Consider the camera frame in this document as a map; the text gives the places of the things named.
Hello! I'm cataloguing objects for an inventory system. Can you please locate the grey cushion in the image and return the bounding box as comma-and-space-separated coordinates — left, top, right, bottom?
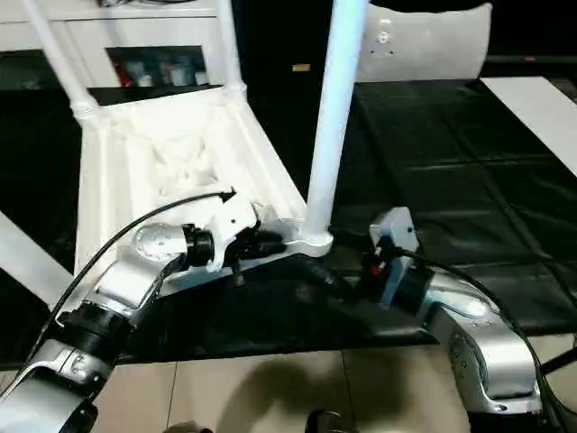
354, 1, 494, 84

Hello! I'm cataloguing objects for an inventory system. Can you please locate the black flat monitor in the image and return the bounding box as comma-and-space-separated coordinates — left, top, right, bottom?
485, 52, 577, 78

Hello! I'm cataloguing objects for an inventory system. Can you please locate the white cabinet with glass doors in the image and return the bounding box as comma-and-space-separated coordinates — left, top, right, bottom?
0, 0, 241, 90

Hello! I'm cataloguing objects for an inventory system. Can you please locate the white plastic table leg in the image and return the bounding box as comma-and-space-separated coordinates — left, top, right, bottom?
19, 0, 101, 126
303, 0, 370, 245
215, 0, 248, 104
0, 208, 77, 313

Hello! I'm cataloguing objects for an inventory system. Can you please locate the black mat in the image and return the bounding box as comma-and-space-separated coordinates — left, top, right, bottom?
0, 49, 577, 365

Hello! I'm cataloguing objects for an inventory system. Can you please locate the white flat board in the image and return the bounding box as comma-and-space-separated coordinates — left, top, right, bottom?
477, 74, 577, 178

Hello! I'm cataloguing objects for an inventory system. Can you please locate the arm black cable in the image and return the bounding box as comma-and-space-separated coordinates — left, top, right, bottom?
390, 246, 570, 433
34, 186, 239, 344

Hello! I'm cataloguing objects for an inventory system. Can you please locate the white plastic table top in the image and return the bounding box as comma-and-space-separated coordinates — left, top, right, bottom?
70, 82, 335, 313

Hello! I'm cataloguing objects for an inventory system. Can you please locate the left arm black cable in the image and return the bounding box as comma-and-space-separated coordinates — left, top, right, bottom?
34, 186, 239, 344

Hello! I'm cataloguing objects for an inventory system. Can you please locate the black floor stand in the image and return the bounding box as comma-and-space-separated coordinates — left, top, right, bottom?
539, 347, 577, 376

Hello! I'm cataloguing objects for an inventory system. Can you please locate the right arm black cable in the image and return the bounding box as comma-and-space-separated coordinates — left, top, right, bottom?
390, 246, 570, 433

